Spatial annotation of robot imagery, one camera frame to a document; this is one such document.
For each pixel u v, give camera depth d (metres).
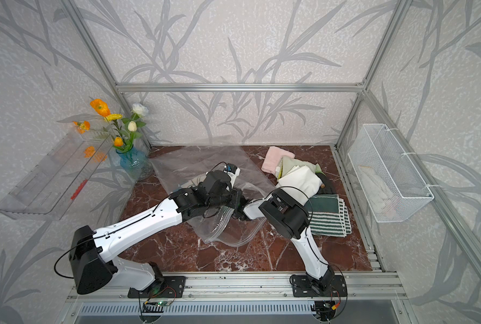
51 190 0.67
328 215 0.87
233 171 0.67
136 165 0.98
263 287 0.75
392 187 0.60
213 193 0.57
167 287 0.72
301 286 0.74
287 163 1.06
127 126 0.89
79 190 0.64
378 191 0.75
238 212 0.77
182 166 1.11
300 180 0.99
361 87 0.94
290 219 0.57
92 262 0.38
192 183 0.99
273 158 1.12
